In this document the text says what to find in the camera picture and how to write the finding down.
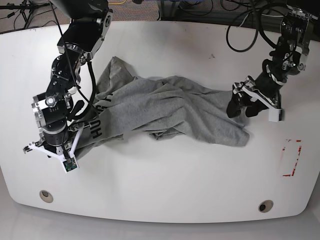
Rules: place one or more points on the table cable grommet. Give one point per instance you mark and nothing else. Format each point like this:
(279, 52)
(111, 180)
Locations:
(46, 196)
(266, 206)

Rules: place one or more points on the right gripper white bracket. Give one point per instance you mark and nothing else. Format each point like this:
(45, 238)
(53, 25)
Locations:
(58, 140)

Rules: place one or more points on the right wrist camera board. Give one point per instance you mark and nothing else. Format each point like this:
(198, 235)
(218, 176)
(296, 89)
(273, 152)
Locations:
(70, 164)

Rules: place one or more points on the right table cable grommet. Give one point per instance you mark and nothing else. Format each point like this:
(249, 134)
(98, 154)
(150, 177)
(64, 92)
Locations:
(266, 206)

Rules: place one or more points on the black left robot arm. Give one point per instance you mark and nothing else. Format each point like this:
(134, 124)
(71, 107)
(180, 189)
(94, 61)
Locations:
(289, 57)

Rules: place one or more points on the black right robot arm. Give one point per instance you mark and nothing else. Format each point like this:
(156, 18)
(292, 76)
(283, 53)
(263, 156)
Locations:
(59, 119)

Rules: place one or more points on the grey T-shirt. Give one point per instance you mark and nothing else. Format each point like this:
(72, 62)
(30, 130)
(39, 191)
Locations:
(163, 108)

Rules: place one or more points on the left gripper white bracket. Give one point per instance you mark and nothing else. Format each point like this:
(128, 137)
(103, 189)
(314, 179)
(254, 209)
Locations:
(255, 95)

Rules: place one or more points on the black tripod stand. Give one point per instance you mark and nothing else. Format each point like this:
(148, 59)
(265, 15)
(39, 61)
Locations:
(18, 15)

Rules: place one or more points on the red tape rectangle marking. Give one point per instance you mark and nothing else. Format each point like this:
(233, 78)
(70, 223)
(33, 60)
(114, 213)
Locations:
(289, 157)

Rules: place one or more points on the left table cable grommet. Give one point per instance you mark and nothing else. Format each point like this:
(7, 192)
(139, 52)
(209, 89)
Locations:
(46, 196)

